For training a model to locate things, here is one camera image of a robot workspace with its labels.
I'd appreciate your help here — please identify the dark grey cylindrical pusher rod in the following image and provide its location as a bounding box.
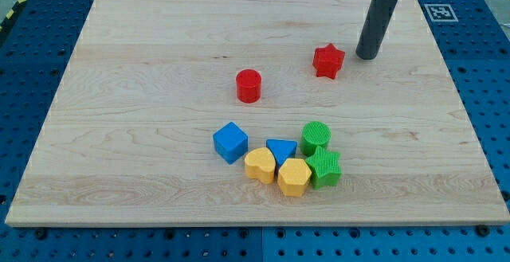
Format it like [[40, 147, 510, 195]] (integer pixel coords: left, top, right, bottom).
[[355, 0, 398, 60]]

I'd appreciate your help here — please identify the red star block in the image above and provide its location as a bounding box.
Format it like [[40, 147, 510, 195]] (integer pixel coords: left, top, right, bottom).
[[312, 43, 346, 80]]

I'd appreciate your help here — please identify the red cylinder block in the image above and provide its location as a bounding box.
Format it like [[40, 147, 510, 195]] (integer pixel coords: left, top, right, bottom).
[[236, 69, 262, 104]]

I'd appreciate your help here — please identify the wooden board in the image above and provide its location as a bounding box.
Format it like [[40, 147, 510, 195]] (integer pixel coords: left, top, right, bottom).
[[6, 0, 509, 227]]

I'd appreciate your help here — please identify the white fiducial marker tag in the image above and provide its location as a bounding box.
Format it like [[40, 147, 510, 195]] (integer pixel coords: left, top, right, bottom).
[[425, 3, 458, 22]]

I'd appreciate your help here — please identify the green cylinder block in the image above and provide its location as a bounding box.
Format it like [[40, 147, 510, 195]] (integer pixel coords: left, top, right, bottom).
[[300, 121, 332, 156]]

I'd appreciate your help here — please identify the green star block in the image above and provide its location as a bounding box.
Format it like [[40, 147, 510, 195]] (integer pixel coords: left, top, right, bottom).
[[305, 146, 342, 190]]

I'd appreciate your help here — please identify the blue triangle block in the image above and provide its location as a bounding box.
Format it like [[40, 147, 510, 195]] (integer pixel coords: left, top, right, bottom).
[[266, 139, 298, 168]]

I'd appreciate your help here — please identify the yellow hexagon block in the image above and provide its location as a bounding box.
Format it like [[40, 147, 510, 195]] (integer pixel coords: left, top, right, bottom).
[[277, 158, 312, 197]]

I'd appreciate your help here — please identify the yellow heart block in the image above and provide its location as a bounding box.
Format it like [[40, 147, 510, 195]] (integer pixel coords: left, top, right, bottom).
[[244, 147, 276, 184]]

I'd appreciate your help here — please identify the blue cube block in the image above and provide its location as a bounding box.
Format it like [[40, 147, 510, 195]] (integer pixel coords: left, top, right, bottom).
[[213, 122, 249, 164]]

